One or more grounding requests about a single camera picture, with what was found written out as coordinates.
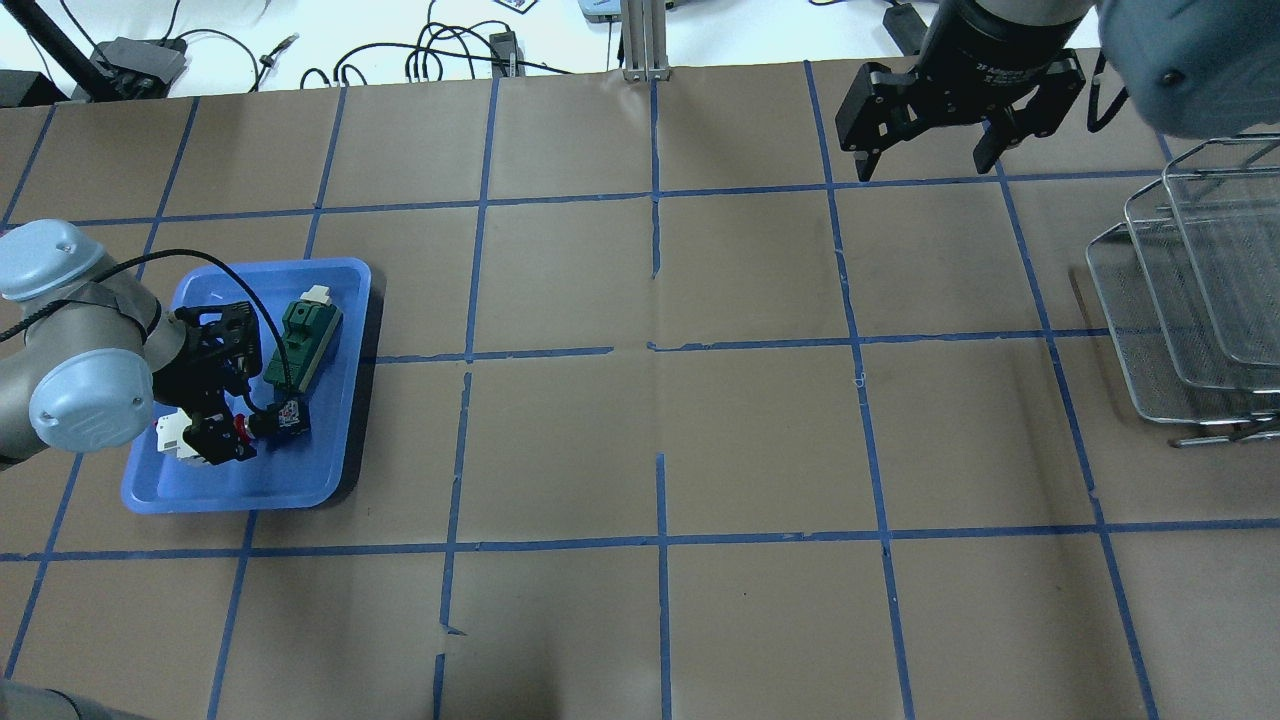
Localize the silver wire mesh shelf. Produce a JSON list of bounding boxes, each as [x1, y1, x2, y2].
[[1085, 131, 1279, 447]]

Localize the red emergency stop button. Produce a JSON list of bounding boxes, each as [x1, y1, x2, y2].
[[234, 398, 311, 443]]

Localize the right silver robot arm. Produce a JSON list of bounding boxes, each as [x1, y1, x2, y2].
[[835, 1, 1279, 181]]

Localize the green electrical module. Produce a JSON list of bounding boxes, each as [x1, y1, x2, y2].
[[264, 284, 342, 395]]

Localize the aluminium frame post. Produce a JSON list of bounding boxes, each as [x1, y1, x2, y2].
[[620, 0, 671, 83]]

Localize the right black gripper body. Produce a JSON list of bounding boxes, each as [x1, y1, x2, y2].
[[836, 1, 1087, 151]]

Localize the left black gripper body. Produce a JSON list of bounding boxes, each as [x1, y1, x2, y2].
[[154, 301, 262, 466]]

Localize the blue plastic tray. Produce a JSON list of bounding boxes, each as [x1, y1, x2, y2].
[[120, 258, 372, 515]]

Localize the black monitor stand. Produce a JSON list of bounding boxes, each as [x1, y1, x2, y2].
[[3, 1, 122, 102]]

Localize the black power adapter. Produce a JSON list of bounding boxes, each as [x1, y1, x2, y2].
[[881, 1, 928, 56]]

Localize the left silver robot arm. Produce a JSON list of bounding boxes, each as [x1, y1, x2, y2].
[[1, 219, 269, 469]]

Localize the white terminal block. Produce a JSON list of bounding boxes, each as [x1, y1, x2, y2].
[[154, 409, 210, 468]]

